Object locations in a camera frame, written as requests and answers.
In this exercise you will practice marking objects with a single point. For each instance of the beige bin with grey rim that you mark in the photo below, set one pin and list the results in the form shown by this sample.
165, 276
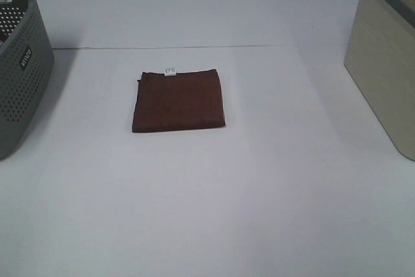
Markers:
380, 60

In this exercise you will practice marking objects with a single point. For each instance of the brown towel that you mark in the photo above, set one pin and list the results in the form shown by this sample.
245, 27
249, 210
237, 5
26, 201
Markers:
186, 101

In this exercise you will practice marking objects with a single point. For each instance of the grey perforated plastic basket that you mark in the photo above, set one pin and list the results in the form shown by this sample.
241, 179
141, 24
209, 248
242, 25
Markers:
27, 62

